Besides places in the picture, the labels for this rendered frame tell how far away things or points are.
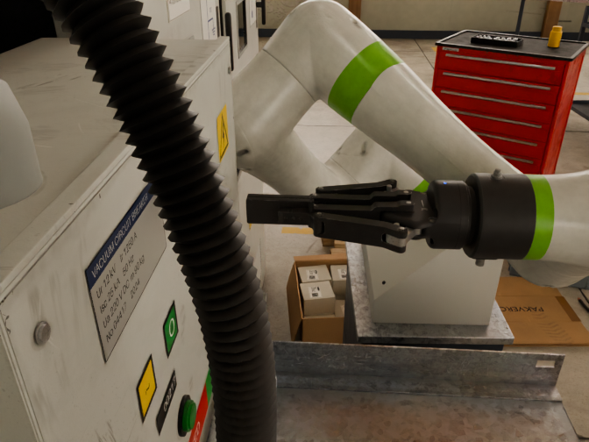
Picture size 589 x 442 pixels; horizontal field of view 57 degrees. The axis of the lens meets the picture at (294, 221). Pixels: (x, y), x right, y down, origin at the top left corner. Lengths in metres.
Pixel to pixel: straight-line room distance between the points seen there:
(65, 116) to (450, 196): 0.37
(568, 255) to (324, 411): 0.45
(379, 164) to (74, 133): 0.83
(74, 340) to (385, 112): 0.55
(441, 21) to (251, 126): 7.92
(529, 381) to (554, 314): 1.66
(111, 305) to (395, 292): 0.89
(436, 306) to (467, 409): 0.32
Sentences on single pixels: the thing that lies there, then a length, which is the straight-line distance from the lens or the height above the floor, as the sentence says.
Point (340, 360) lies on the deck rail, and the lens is 0.91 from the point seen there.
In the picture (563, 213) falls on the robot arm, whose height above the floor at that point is 1.26.
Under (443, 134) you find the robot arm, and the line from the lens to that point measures 0.73.
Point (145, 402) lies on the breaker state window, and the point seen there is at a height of 1.23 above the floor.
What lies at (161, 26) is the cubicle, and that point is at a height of 1.36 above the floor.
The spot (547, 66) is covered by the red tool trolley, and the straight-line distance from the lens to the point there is 3.05.
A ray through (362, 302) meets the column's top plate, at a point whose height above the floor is 0.75.
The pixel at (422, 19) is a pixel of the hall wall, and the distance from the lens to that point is 8.58.
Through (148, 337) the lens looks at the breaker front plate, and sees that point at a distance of 0.38.
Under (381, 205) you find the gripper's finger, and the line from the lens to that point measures 0.57.
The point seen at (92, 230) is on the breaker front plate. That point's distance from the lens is 0.29.
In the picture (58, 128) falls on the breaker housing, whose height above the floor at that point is 1.39.
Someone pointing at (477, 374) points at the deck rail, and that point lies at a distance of 0.96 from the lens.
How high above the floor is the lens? 1.51
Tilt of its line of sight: 29 degrees down
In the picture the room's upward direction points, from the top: straight up
